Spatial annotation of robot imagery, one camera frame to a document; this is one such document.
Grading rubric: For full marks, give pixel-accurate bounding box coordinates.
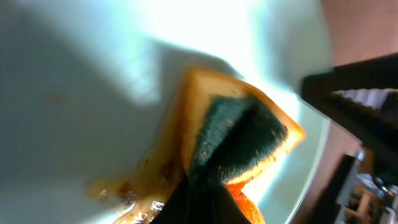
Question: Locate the light blue plate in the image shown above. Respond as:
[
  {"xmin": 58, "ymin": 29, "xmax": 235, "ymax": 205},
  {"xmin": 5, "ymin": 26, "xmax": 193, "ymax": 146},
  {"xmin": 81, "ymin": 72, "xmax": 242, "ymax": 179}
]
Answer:
[{"xmin": 1, "ymin": 0, "xmax": 331, "ymax": 223}]

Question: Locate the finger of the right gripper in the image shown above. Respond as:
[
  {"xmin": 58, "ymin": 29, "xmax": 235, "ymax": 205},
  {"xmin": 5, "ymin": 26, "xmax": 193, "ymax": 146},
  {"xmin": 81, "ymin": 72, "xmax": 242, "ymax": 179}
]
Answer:
[{"xmin": 300, "ymin": 53, "xmax": 397, "ymax": 172}]

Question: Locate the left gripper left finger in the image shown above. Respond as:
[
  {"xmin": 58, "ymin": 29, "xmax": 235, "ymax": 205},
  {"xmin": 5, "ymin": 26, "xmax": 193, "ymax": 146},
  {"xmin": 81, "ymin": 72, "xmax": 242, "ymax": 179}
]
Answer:
[{"xmin": 150, "ymin": 175, "xmax": 198, "ymax": 224}]

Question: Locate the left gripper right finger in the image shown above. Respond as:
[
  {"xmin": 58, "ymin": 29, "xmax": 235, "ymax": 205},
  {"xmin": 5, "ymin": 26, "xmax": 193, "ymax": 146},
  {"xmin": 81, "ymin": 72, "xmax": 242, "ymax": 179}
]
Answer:
[{"xmin": 201, "ymin": 181, "xmax": 250, "ymax": 224}]

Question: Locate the green and yellow sponge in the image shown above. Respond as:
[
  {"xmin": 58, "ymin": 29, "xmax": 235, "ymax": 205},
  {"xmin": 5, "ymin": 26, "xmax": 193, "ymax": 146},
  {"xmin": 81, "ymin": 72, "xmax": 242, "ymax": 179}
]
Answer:
[{"xmin": 87, "ymin": 67, "xmax": 305, "ymax": 223}]

